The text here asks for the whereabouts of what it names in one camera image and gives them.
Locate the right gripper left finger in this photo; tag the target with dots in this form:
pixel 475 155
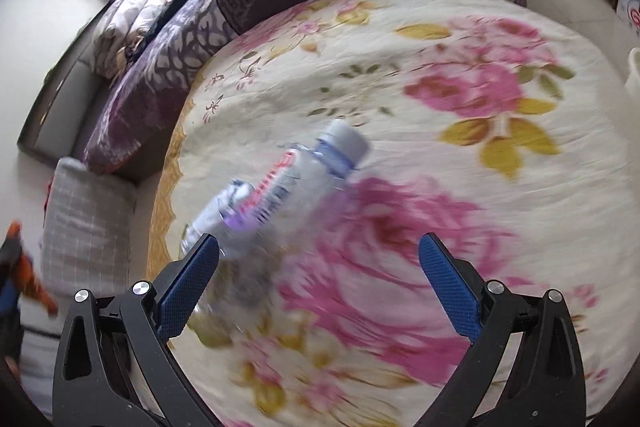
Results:
pixel 90 384

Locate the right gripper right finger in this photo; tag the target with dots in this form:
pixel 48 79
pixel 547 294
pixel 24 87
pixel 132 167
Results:
pixel 546 385

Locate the crushed clear plastic bottle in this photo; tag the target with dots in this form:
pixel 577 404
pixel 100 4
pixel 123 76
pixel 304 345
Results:
pixel 255 224

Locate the white plastic trash bin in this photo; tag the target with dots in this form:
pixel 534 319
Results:
pixel 632 83

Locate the grey striped cushion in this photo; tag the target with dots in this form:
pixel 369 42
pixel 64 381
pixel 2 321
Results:
pixel 86 231

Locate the floral cream blanket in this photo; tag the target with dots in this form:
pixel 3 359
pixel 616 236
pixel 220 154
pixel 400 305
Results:
pixel 508 135

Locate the dark bed headboard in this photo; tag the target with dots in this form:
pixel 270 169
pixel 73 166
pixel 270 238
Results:
pixel 68 105

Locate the stacked patterned pillows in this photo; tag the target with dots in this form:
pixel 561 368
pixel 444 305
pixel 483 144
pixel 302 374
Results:
pixel 119 30

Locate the lower Ganten water box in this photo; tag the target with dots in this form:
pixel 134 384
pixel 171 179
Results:
pixel 628 11

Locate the dark navy garment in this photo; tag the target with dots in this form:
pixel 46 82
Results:
pixel 159 21

